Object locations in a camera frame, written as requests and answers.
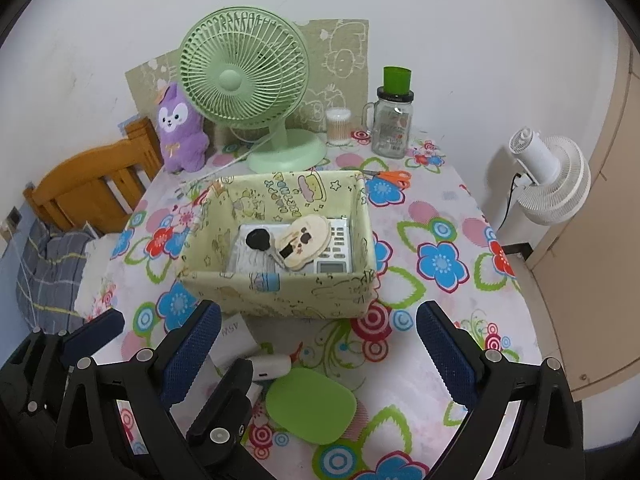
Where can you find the rounded white case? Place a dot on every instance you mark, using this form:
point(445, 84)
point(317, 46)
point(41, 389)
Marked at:
point(272, 365)

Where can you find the clear cotton swab box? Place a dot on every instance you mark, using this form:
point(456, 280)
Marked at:
point(250, 260)

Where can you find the white standing fan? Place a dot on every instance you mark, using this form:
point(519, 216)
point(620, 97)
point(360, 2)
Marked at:
point(555, 180)

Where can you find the orange scissors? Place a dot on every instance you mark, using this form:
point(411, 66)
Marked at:
point(397, 176)

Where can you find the wall socket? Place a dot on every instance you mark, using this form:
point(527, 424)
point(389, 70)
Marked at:
point(12, 219)

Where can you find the yellow fabric storage box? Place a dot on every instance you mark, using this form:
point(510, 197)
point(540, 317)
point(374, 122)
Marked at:
point(280, 302)

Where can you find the green desk fan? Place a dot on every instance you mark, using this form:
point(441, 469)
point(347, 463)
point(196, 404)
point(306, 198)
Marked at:
point(232, 80)

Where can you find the floral tablecloth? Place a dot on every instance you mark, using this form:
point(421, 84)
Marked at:
point(440, 260)

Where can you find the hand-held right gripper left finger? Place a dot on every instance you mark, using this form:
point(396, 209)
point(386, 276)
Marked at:
point(192, 355)

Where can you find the beige door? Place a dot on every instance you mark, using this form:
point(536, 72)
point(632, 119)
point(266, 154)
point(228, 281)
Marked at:
point(600, 260)

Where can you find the wooden bed headboard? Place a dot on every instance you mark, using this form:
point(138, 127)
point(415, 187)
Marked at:
point(75, 185)

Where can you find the purple plush bunny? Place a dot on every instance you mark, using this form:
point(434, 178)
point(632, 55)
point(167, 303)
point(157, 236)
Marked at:
point(180, 135)

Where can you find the plaid cushion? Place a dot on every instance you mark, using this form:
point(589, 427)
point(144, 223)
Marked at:
point(55, 255)

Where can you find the small black key fob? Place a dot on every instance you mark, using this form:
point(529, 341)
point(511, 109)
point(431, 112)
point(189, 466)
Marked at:
point(259, 238)

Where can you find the beige cartoon pocket mirror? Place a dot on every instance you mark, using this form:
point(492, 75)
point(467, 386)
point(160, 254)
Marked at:
point(305, 240)

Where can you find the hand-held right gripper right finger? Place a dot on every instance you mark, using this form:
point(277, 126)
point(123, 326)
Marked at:
point(445, 360)

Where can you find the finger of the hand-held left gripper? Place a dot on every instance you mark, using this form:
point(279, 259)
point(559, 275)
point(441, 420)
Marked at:
point(95, 332)
point(225, 400)

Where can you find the green patterned wall sheet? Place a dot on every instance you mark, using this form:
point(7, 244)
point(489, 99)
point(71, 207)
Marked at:
point(340, 60)

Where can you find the green rounded pocket mirror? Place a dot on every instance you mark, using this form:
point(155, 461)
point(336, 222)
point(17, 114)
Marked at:
point(310, 405)

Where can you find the cotton swab jar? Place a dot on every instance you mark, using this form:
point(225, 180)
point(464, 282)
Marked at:
point(339, 127)

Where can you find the glass mug with green lid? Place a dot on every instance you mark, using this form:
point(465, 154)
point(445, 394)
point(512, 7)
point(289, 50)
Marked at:
point(392, 130)

